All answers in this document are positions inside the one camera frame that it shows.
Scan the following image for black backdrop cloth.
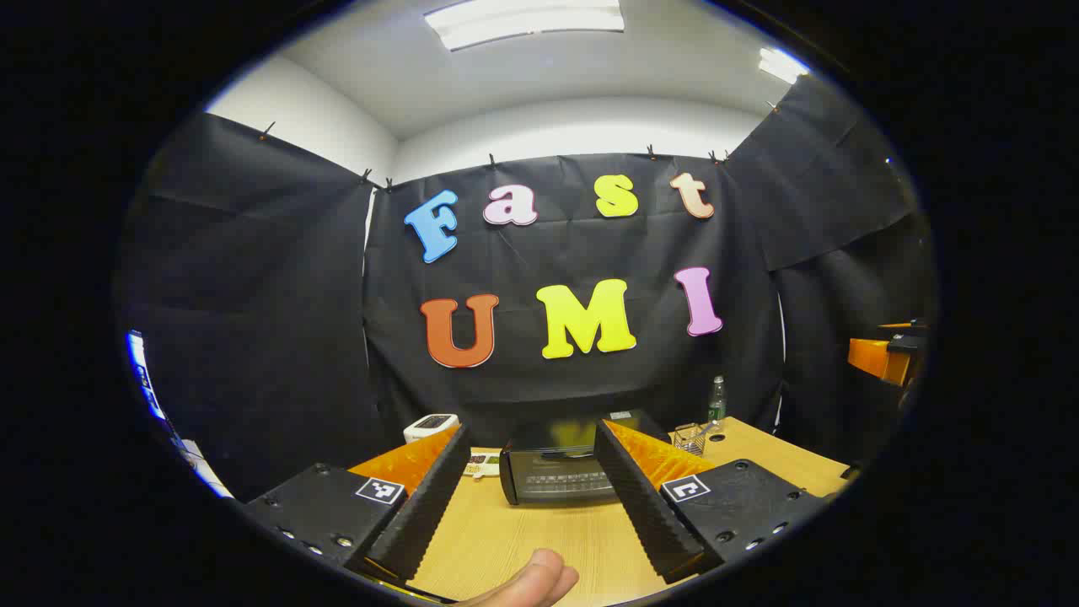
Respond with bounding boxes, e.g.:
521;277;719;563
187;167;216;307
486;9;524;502
114;76;937;507

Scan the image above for large ceiling light panel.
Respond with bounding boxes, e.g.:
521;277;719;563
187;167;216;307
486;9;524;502
424;0;626;51

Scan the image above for white toaster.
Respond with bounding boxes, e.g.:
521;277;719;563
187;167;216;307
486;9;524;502
403;413;460;445

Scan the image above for small ceiling light panel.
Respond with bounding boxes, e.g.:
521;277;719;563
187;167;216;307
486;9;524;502
757;46;810;85

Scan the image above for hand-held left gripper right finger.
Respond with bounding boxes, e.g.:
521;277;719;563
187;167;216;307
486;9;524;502
594;419;831;584

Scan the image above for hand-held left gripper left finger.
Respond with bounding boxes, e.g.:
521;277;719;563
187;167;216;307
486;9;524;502
244;424;473;584

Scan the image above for black electric oven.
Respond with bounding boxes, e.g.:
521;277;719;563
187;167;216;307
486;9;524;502
499;411;671;507

